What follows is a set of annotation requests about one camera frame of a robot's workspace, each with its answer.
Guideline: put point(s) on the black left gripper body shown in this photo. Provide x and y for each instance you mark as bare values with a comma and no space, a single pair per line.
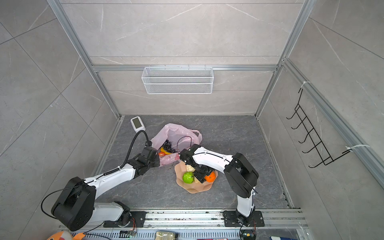
156,163

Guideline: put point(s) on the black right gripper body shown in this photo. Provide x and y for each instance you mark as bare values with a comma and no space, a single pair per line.
201,171

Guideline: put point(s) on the beige fake potato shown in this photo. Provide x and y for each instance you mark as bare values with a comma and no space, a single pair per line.
189,168

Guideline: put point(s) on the orange fake orange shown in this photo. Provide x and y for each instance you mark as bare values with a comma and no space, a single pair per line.
211,178

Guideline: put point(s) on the green fake fruit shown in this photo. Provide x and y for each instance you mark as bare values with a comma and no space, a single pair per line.
188,177

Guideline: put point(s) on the pink scalloped plastic bowl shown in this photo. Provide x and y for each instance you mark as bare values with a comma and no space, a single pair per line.
193,188

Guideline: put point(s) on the pink plastic bag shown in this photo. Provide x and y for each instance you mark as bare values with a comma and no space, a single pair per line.
180,138

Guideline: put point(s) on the yellow fake banana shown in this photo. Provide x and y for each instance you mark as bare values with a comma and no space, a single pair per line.
164,151

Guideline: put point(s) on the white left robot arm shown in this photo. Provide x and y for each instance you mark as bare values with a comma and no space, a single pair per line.
76,206

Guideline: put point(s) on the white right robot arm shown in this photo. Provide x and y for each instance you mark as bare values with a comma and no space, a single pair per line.
240,174

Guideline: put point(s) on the black fake grapes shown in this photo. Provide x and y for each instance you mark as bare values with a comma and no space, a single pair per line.
167,145

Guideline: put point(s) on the small white digital clock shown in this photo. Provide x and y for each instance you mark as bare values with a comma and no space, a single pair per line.
137,124

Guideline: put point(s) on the orange plush toy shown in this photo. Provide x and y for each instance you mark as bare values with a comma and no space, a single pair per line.
64,235

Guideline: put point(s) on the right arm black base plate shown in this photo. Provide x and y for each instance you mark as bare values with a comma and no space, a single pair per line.
235,219

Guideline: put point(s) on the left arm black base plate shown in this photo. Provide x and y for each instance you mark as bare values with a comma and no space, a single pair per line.
136,219

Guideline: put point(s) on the aluminium mounting rail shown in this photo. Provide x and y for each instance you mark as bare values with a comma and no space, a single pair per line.
287,224

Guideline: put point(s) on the white wire mesh basket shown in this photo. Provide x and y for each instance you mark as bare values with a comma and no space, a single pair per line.
178,80

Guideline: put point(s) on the black wire hook rack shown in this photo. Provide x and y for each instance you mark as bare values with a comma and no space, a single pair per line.
312,136

